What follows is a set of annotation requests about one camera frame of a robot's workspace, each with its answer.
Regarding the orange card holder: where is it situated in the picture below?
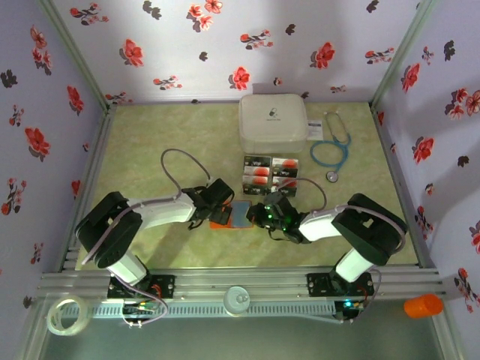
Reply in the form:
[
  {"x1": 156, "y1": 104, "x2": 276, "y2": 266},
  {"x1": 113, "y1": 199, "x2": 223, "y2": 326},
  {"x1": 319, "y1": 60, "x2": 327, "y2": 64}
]
[{"x1": 208, "y1": 199, "x2": 257, "y2": 230}]

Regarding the group of red-white boxes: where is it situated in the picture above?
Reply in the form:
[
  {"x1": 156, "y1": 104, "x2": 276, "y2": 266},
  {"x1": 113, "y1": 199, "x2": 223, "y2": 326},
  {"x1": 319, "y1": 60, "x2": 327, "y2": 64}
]
[{"x1": 241, "y1": 154, "x2": 302, "y2": 199}]

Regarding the white round cap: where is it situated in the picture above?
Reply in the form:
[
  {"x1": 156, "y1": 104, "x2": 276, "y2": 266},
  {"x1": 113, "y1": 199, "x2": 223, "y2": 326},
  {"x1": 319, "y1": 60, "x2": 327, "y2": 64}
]
[{"x1": 223, "y1": 286, "x2": 251, "y2": 318}]

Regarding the white medicine bag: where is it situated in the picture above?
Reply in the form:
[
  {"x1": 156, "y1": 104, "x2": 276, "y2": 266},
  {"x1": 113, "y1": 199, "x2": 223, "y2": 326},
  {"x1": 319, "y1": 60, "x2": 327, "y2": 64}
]
[{"x1": 238, "y1": 93, "x2": 309, "y2": 154}]

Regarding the white paper tag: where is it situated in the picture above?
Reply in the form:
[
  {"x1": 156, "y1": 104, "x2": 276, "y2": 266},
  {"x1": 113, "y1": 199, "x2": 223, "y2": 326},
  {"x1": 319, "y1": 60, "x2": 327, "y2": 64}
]
[{"x1": 307, "y1": 118, "x2": 324, "y2": 142}]

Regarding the blue stethoscope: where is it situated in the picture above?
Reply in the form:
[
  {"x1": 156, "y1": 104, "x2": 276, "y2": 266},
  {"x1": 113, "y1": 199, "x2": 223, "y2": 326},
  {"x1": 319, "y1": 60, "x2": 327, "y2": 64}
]
[{"x1": 310, "y1": 110, "x2": 353, "y2": 184}]

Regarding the controller circuit board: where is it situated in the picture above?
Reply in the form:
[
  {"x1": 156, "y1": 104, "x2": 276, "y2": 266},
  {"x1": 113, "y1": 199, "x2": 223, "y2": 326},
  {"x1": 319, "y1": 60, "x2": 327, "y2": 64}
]
[
  {"x1": 334, "y1": 298, "x2": 368, "y2": 326},
  {"x1": 122, "y1": 301, "x2": 161, "y2": 329}
]

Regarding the orange pill bottle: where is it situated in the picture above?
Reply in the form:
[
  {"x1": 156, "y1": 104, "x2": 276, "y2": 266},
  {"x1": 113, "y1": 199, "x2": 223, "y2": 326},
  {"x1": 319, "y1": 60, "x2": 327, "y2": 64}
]
[{"x1": 403, "y1": 294, "x2": 444, "y2": 319}]

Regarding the clear tape roll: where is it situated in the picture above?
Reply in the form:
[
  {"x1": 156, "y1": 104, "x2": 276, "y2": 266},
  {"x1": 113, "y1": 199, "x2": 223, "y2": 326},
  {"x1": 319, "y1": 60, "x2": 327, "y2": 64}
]
[{"x1": 46, "y1": 295, "x2": 90, "y2": 337}]

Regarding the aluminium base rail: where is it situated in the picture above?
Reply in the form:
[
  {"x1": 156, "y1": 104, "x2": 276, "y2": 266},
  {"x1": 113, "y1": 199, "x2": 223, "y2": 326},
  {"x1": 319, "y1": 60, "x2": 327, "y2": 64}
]
[{"x1": 37, "y1": 266, "x2": 447, "y2": 301}]

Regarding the white slotted cable duct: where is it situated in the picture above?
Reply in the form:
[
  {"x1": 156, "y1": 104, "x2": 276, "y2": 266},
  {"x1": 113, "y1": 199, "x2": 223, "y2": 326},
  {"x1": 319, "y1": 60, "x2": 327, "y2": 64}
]
[{"x1": 61, "y1": 301, "x2": 337, "y2": 320}]

